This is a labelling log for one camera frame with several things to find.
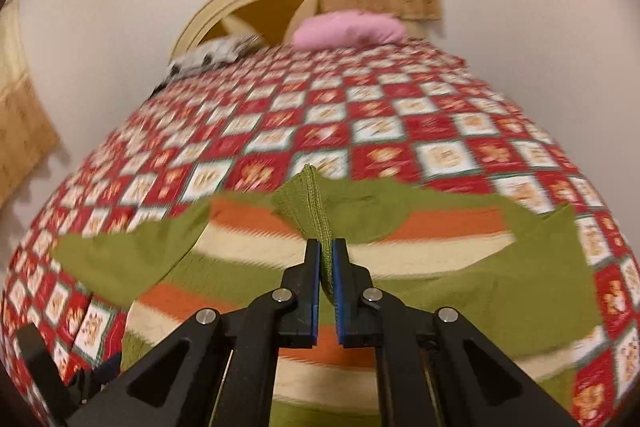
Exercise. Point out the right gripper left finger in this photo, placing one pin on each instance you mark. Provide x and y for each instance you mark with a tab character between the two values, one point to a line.
216	368

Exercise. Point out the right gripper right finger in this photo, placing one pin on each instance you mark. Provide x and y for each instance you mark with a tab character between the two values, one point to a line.
433	368

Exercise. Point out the striped green orange knit sweater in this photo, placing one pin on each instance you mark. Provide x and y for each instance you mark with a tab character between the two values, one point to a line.
510	262

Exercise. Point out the red patchwork teddy bedspread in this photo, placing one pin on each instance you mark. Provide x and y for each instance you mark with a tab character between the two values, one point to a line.
440	185

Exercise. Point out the beige side curtain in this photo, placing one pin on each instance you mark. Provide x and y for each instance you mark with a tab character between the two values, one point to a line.
27	133

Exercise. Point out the white patterned pillow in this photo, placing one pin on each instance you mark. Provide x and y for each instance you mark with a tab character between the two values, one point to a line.
212	54

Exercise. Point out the pink pillow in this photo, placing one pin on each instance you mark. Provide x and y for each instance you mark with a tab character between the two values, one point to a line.
348	29

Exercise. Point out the cream wooden headboard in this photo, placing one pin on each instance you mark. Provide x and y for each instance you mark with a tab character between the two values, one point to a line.
274	20

